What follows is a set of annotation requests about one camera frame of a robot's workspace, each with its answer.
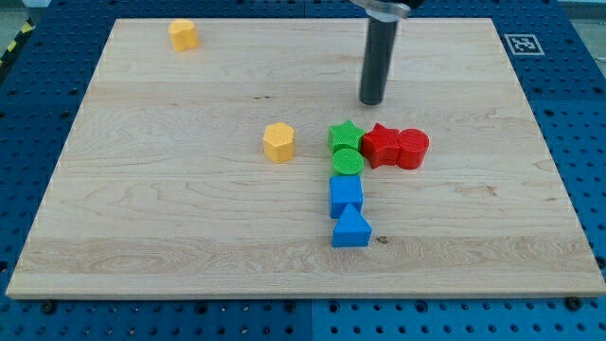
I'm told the green circle block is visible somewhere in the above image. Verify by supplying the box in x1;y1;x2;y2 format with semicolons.
331;149;365;175

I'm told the red circle block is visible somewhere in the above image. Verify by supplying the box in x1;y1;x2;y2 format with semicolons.
396;128;430;170

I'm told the yellow hexagon block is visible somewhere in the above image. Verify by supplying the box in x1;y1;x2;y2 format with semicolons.
263;122;295;163

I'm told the blue square block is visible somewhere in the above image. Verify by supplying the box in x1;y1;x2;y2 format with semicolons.
329;175;364;219

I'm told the green star block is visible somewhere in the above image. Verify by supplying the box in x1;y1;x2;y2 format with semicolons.
328;119;365;153

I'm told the blue triangle block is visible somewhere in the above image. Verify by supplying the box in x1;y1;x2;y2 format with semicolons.
331;204;372;248

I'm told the red star block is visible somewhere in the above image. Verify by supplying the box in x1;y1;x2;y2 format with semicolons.
361;123;400;169

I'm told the light wooden board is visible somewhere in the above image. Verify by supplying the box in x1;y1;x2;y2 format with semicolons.
7;18;605;299

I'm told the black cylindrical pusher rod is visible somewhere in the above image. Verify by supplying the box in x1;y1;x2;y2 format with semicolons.
359;17;398;105

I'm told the yellow heart block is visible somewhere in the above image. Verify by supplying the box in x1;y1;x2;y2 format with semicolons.
168;19;200;52

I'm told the white fiducial marker tag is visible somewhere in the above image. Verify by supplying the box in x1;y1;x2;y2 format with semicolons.
504;33;544;56

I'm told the yellow black hazard tape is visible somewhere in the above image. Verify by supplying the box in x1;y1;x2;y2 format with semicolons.
1;17;35;69

